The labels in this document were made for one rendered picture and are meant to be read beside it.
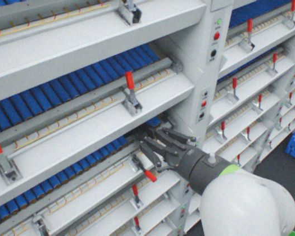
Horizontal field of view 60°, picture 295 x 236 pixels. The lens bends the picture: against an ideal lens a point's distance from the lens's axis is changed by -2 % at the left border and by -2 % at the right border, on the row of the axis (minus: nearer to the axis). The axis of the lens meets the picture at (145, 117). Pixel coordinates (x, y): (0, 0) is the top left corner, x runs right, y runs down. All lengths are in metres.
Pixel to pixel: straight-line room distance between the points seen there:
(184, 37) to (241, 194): 0.40
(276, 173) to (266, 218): 1.66
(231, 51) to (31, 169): 0.61
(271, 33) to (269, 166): 1.24
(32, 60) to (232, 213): 0.33
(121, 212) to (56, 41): 0.59
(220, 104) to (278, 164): 1.23
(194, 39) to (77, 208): 0.47
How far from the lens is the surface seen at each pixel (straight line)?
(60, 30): 0.43
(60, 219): 0.66
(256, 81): 1.09
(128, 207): 0.87
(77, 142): 0.52
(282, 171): 2.06
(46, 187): 0.66
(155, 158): 0.60
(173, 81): 0.65
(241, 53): 0.84
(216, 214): 0.37
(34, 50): 0.40
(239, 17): 0.94
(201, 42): 0.61
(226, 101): 0.95
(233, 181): 0.38
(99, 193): 0.68
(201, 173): 0.54
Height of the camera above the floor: 1.47
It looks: 42 degrees down
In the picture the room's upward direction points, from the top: straight up
